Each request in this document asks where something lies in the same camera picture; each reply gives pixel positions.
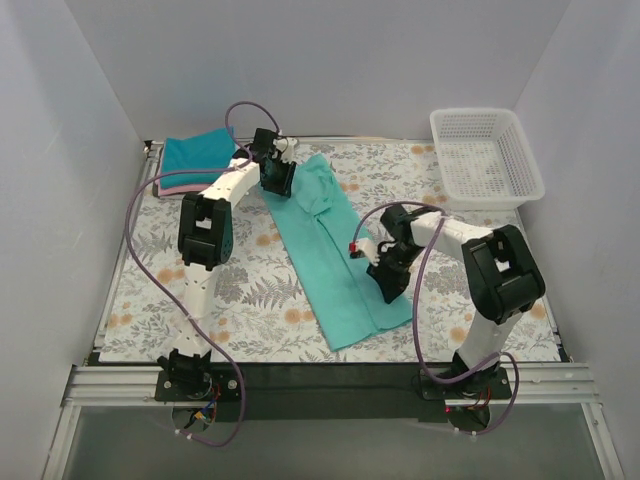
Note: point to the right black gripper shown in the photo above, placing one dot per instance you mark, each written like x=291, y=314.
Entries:
x=388, y=270

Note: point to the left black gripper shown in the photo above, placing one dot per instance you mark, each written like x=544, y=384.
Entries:
x=278, y=176

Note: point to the teal green t shirt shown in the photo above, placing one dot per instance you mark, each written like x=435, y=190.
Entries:
x=316, y=224

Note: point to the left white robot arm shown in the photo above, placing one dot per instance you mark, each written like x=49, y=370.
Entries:
x=205, y=242

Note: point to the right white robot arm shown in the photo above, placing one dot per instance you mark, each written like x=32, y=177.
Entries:
x=503, y=279

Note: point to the floral table mat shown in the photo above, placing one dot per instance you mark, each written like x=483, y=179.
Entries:
x=259, y=311

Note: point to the folded pink t shirt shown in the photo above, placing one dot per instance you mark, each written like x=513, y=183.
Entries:
x=183, y=183

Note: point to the white plastic basket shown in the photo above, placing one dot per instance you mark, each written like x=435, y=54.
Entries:
x=485, y=159

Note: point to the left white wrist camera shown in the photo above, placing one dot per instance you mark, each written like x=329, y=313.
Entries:
x=285, y=148

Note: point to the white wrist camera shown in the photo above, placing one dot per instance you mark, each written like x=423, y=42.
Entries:
x=285, y=148
x=364, y=248

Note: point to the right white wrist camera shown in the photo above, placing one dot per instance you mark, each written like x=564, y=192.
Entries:
x=364, y=248

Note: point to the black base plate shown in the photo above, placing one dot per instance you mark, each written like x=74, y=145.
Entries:
x=329, y=391

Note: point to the aluminium frame rail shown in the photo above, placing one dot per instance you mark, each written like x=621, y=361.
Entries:
x=556, y=430

